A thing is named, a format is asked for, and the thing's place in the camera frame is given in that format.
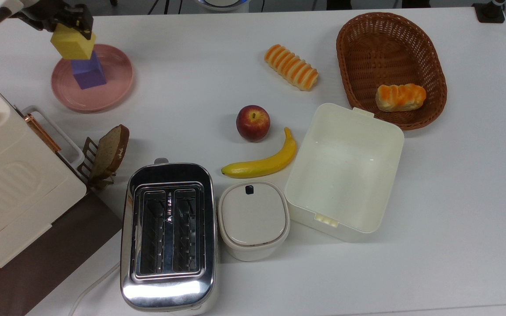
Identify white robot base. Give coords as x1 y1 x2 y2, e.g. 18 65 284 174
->
195 0 251 11

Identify white toaster power cord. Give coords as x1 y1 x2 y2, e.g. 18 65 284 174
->
68 262 122 316

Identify yellow banana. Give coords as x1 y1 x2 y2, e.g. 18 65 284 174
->
221 127 298 179

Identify purple cube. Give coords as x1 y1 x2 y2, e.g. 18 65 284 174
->
70 52 107 90

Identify metal toast rack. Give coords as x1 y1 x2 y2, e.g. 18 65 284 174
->
77 136 118 190

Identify red apple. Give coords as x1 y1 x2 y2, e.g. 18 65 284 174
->
235 104 271 142

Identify orange glazed bread bun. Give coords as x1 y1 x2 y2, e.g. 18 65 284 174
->
375 83 427 112

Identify brown wicker basket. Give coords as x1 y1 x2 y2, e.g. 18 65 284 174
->
336 12 448 131

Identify brown bread slice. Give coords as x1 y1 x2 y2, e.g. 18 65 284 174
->
90 124 130 179

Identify small cream lidded container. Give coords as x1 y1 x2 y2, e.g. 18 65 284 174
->
217 180 291 262

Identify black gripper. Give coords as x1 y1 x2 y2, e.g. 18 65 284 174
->
15 4 95 41

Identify dark brown base box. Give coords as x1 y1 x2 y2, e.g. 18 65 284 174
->
0 190 123 316

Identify yellow cube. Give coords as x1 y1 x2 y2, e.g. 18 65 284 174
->
50 24 97 61

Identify pink plate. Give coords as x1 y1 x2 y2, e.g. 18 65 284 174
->
51 43 134 113

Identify open cream plastic box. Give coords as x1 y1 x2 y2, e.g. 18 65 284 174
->
284 103 405 243

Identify black table clamp mount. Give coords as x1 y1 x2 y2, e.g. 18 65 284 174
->
472 0 506 24

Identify cream and chrome toaster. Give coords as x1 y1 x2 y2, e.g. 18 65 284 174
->
120 158 219 315

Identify orange striped bread roll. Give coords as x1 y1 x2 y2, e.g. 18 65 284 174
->
264 43 319 92

